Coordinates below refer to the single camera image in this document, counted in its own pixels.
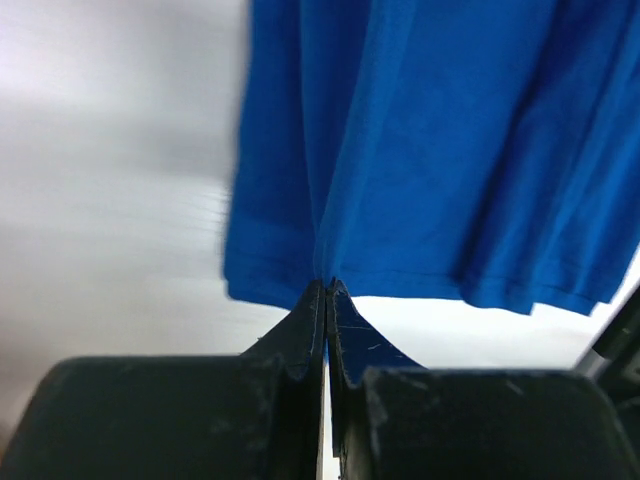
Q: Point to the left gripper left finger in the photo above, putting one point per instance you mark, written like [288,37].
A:
[255,415]

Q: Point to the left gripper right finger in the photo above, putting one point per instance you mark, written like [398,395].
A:
[395,419]

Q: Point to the blue t shirt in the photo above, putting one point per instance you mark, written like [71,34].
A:
[482,151]

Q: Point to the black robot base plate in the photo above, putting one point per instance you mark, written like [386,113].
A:
[612,361]

